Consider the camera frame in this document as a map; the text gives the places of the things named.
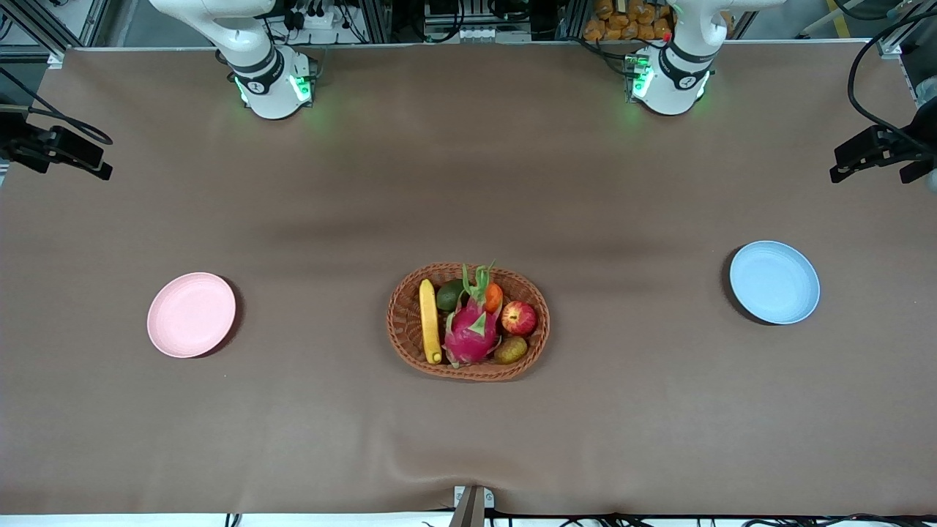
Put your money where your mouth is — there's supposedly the red apple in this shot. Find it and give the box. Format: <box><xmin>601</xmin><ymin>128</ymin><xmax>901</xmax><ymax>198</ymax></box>
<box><xmin>501</xmin><ymin>301</ymin><xmax>538</xmax><ymax>337</ymax></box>

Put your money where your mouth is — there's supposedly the yellow banana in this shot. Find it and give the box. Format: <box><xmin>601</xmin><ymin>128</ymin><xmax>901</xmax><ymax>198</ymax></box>
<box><xmin>419</xmin><ymin>278</ymin><xmax>443</xmax><ymax>365</ymax></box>

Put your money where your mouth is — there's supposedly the blue plate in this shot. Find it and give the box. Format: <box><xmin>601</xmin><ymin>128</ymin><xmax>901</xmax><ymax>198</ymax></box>
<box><xmin>729</xmin><ymin>241</ymin><xmax>821</xmax><ymax>325</ymax></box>

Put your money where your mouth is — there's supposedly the pink plate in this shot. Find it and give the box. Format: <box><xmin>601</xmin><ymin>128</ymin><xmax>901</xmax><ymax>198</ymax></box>
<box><xmin>146</xmin><ymin>272</ymin><xmax>237</xmax><ymax>359</ymax></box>

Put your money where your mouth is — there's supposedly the bag of orange fruits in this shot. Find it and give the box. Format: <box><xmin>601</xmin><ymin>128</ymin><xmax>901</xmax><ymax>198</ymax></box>
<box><xmin>583</xmin><ymin>0</ymin><xmax>678</xmax><ymax>42</ymax></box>

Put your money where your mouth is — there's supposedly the white power strip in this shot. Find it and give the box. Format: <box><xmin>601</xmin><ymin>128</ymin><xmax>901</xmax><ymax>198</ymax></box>
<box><xmin>282</xmin><ymin>0</ymin><xmax>354</xmax><ymax>30</ymax></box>

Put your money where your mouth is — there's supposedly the brown wicker basket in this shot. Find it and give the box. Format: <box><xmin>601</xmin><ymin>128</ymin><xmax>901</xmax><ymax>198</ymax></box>
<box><xmin>387</xmin><ymin>263</ymin><xmax>550</xmax><ymax>382</ymax></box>

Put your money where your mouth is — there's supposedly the brown table cloth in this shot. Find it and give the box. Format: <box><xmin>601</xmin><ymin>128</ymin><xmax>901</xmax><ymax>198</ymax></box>
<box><xmin>0</xmin><ymin>40</ymin><xmax>937</xmax><ymax>517</ymax></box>

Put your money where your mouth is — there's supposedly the brown kiwi fruit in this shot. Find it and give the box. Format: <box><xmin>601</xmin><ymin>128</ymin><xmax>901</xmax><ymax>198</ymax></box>
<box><xmin>494</xmin><ymin>336</ymin><xmax>529</xmax><ymax>365</ymax></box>

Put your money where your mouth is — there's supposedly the green avocado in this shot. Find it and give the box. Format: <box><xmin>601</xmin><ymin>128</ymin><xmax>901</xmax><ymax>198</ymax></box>
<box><xmin>436</xmin><ymin>279</ymin><xmax>469</xmax><ymax>313</ymax></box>

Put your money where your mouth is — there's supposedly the pink dragon fruit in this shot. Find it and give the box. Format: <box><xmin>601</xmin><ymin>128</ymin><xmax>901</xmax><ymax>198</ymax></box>
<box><xmin>443</xmin><ymin>260</ymin><xmax>506</xmax><ymax>368</ymax></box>

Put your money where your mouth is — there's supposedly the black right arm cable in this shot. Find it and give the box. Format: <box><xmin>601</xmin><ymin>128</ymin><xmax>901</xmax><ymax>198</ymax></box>
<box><xmin>0</xmin><ymin>67</ymin><xmax>113</xmax><ymax>145</ymax></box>

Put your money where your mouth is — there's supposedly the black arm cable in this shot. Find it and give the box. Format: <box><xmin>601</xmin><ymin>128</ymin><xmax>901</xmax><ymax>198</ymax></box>
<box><xmin>848</xmin><ymin>7</ymin><xmax>937</xmax><ymax>147</ymax></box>
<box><xmin>0</xmin><ymin>67</ymin><xmax>113</xmax><ymax>145</ymax></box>

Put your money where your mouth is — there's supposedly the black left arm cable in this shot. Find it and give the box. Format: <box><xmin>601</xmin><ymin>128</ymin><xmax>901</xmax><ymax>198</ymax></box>
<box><xmin>848</xmin><ymin>7</ymin><xmax>937</xmax><ymax>147</ymax></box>

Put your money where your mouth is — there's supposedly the metal table edge bracket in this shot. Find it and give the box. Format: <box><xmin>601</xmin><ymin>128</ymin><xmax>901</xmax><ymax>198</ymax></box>
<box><xmin>453</xmin><ymin>485</ymin><xmax>496</xmax><ymax>527</ymax></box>

